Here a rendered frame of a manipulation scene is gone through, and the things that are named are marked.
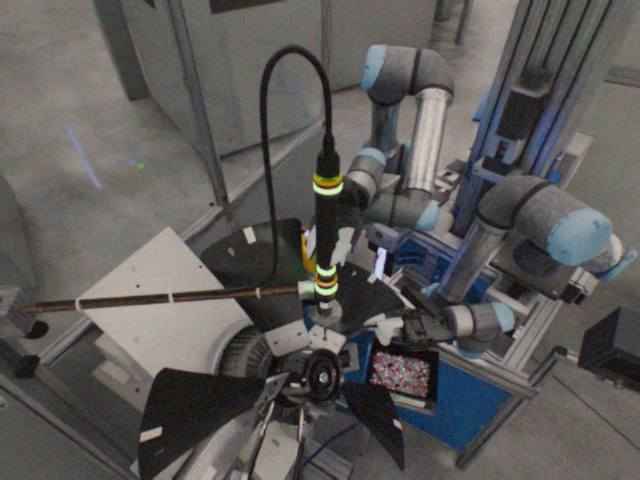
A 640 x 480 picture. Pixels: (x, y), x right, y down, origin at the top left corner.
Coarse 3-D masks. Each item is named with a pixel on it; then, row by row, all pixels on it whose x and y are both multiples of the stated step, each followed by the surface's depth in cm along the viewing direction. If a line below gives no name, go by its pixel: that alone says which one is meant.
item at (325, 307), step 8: (328, 136) 52; (328, 144) 53; (320, 152) 55; (328, 152) 54; (336, 152) 55; (320, 160) 54; (328, 160) 54; (336, 160) 54; (320, 168) 55; (328, 168) 55; (336, 168) 55; (320, 176) 56; (328, 176) 55; (336, 176) 56; (320, 304) 79; (328, 304) 78; (320, 312) 81; (328, 312) 81
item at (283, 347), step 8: (280, 328) 85; (288, 328) 85; (296, 328) 84; (304, 328) 84; (272, 336) 85; (280, 336) 85; (296, 336) 85; (304, 336) 85; (272, 344) 85; (280, 344) 85; (288, 344) 85; (296, 344) 85; (304, 344) 85; (280, 352) 86; (288, 352) 85
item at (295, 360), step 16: (272, 352) 88; (320, 352) 82; (272, 368) 86; (288, 368) 82; (304, 368) 79; (320, 368) 82; (336, 368) 85; (288, 384) 81; (304, 384) 78; (320, 384) 82; (336, 384) 84; (272, 400) 86; (288, 400) 87; (304, 400) 79; (320, 400) 80
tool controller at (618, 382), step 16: (608, 320) 94; (624, 320) 89; (592, 336) 99; (608, 336) 90; (624, 336) 87; (592, 352) 95; (608, 352) 89; (624, 352) 86; (592, 368) 98; (608, 368) 94; (624, 368) 90; (624, 384) 96
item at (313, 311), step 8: (304, 296) 76; (312, 296) 76; (304, 304) 77; (312, 304) 77; (336, 304) 84; (312, 312) 80; (336, 312) 82; (312, 320) 82; (320, 320) 81; (328, 320) 81; (336, 320) 81
